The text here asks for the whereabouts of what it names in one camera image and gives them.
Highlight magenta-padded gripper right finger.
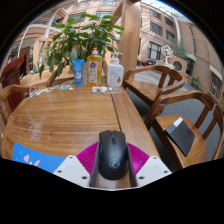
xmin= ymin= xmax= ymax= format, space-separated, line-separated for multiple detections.
xmin=126 ymin=143 xmax=173 ymax=188

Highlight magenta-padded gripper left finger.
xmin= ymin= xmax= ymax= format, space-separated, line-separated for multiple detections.
xmin=53 ymin=141 xmax=101 ymax=189

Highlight black computer mouse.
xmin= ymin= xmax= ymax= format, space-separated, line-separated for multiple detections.
xmin=97 ymin=129 xmax=130 ymax=181

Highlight blue cartoon-print mouse pad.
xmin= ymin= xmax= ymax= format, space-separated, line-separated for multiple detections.
xmin=12 ymin=142 xmax=68 ymax=174

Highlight wooden armchair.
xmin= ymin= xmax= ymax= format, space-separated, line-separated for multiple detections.
xmin=0 ymin=84 xmax=34 ymax=134
xmin=122 ymin=64 xmax=188 ymax=116
xmin=46 ymin=66 xmax=76 ymax=88
xmin=144 ymin=89 xmax=224 ymax=173

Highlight black notebook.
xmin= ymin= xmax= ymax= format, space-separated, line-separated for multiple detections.
xmin=165 ymin=116 xmax=196 ymax=158

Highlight clear tray with white items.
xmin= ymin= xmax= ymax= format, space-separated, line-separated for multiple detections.
xmin=90 ymin=85 xmax=123 ymax=95

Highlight blue squeeze tube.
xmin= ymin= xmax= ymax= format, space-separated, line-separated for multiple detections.
xmin=71 ymin=59 xmax=85 ymax=88

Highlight yellow flowering plant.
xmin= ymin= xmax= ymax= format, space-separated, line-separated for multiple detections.
xmin=191 ymin=74 xmax=201 ymax=89

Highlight yellow dish soap bottle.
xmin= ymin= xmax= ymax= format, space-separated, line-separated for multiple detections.
xmin=86 ymin=47 xmax=104 ymax=88

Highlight white pump dispenser bottle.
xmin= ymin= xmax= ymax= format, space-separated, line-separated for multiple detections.
xmin=106 ymin=52 xmax=125 ymax=88

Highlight white abstract sculpture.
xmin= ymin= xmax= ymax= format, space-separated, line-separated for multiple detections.
xmin=160 ymin=44 xmax=175 ymax=66

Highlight green potted plant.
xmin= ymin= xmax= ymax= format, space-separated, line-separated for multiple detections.
xmin=38 ymin=13 xmax=125 ymax=79

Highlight dark red wooden pedestal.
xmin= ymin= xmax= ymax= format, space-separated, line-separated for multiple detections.
xmin=0 ymin=54 xmax=28 ymax=113

